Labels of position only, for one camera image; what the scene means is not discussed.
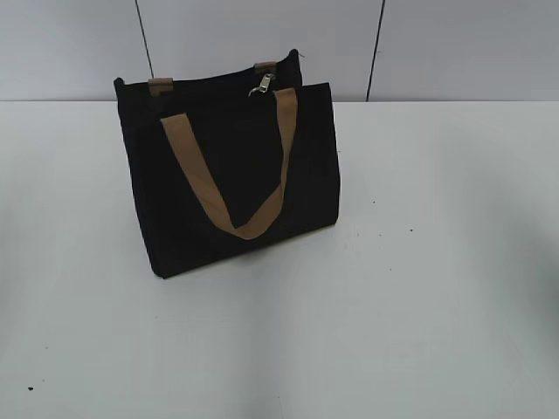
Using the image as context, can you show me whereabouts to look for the silver metal zipper pull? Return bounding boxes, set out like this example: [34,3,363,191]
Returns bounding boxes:
[248,72,275,97]

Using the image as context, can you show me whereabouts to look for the black tote bag tan handles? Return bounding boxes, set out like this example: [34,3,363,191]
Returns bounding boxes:
[114,50,341,278]

